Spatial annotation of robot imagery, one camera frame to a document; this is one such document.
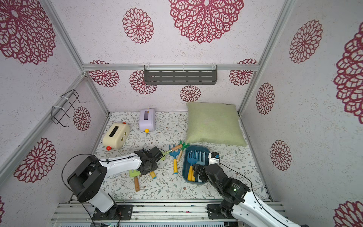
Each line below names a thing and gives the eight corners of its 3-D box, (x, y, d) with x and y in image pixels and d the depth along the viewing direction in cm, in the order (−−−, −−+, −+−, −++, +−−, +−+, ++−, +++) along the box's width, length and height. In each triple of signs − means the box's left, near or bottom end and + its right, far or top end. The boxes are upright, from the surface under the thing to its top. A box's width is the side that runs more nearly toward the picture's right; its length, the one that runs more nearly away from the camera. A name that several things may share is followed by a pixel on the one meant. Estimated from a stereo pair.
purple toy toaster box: (140, 134, 109) (136, 125, 100) (143, 117, 120) (141, 108, 112) (154, 134, 109) (152, 125, 100) (156, 117, 120) (155, 108, 112)
